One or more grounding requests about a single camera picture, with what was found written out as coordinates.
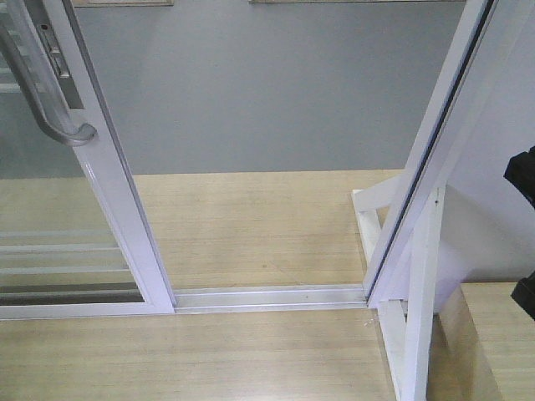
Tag white framed sliding glass door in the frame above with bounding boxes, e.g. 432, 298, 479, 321
0, 0, 177, 321

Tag grey metal door handle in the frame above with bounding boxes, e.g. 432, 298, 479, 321
1, 1, 98, 148

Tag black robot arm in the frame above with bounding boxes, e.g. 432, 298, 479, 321
503, 147, 534, 319

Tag aluminium floor door track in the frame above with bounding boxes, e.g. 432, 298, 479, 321
175, 284, 367, 314

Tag light wooden base platform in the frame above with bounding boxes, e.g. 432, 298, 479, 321
1, 170, 395, 400

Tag white triangular support brace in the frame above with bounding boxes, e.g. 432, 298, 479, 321
351, 173, 445, 400

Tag light wooden box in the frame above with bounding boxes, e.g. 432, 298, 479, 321
439, 282, 534, 400

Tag white wall panel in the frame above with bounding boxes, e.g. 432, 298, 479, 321
436, 1, 534, 310

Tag white door frame post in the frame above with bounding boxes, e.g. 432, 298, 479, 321
352, 1, 534, 308

